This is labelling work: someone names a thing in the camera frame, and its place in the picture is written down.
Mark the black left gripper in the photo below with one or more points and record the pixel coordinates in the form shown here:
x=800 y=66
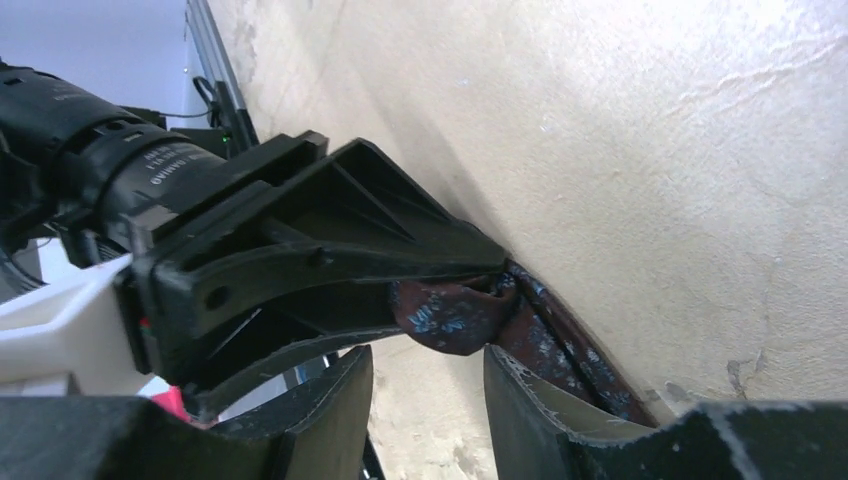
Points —
x=245 y=268

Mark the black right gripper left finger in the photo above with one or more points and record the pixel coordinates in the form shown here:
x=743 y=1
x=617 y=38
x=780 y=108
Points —
x=315 y=431

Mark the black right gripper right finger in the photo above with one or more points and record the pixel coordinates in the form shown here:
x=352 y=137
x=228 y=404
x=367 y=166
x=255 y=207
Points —
x=539 y=431

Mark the maroon blue floral tie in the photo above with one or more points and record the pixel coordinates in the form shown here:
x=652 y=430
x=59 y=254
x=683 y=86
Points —
x=517 y=313

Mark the aluminium frame rail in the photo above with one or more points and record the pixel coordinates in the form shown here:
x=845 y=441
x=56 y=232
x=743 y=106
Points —
x=211 y=50

